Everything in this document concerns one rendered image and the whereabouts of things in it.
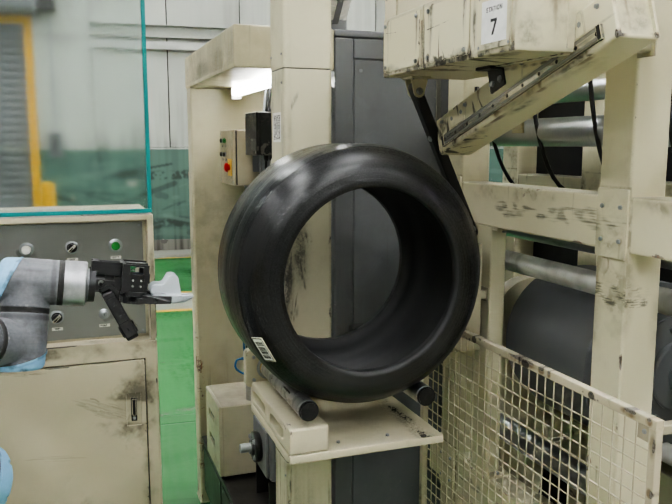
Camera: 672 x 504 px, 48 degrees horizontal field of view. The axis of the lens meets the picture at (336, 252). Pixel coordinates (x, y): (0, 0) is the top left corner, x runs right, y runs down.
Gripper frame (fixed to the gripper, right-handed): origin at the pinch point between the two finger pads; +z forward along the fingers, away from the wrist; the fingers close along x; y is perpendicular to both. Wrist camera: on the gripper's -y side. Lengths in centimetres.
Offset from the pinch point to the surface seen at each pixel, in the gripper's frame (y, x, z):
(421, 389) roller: -16, -10, 53
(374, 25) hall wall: 253, 887, 384
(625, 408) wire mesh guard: -6, -53, 71
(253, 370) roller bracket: -22.1, 24.2, 22.8
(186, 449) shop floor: -110, 193, 40
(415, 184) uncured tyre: 30, -12, 44
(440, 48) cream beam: 60, -7, 48
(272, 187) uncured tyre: 25.6, -6.5, 14.2
